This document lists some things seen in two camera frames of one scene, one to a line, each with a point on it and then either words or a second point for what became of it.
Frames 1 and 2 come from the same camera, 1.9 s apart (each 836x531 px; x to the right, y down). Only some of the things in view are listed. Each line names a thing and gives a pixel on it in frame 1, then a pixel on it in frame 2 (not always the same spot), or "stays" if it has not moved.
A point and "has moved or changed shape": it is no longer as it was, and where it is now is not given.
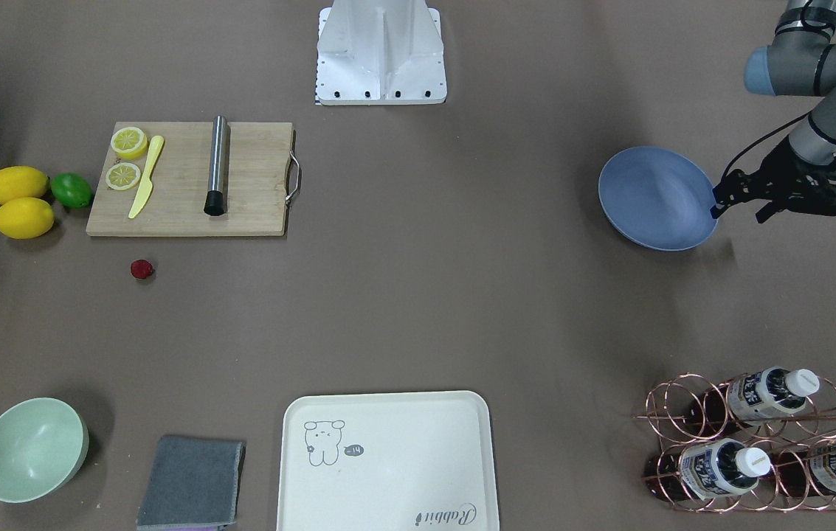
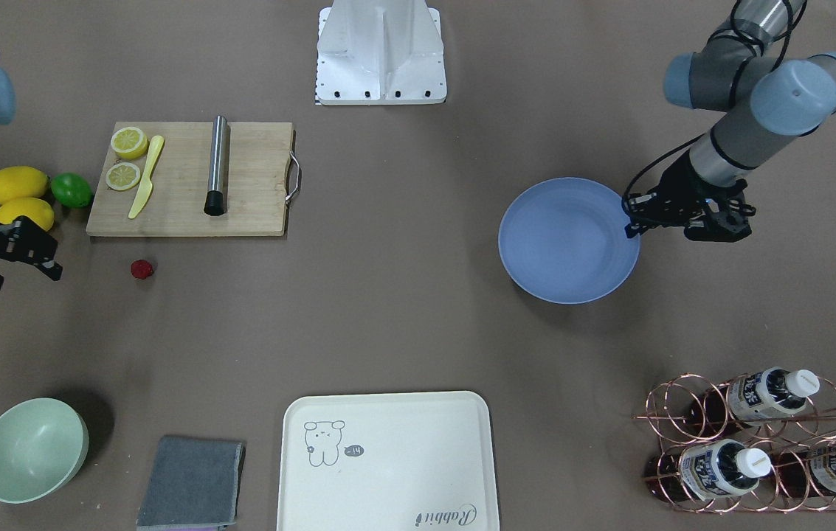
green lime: [71, 189] stays
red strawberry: [141, 268] stays
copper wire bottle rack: [772, 440] stays
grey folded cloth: [192, 484] stays
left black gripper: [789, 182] to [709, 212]
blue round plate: [657, 199] has moved or changed shape
